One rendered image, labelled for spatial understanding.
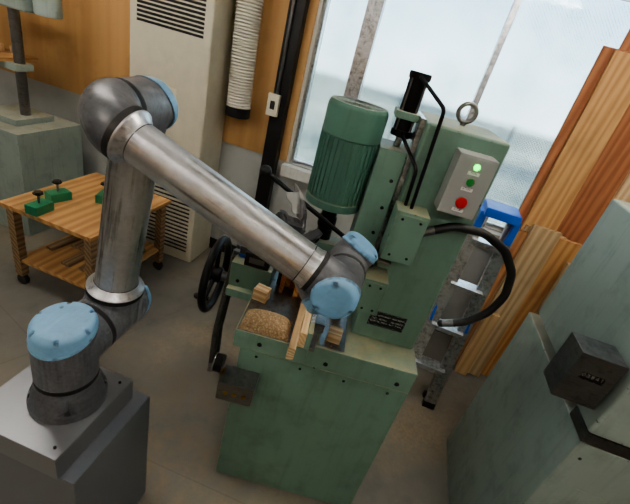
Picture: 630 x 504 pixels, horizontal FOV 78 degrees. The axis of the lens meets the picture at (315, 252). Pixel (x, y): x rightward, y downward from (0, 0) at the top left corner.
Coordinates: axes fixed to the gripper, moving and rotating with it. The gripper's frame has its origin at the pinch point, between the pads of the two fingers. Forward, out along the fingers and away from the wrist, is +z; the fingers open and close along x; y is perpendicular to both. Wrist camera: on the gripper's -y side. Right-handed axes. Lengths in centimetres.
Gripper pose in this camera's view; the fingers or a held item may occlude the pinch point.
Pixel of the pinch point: (280, 202)
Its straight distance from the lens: 114.3
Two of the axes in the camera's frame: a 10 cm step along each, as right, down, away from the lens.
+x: -6.5, 6.2, 4.3
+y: -6.5, -1.9, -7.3
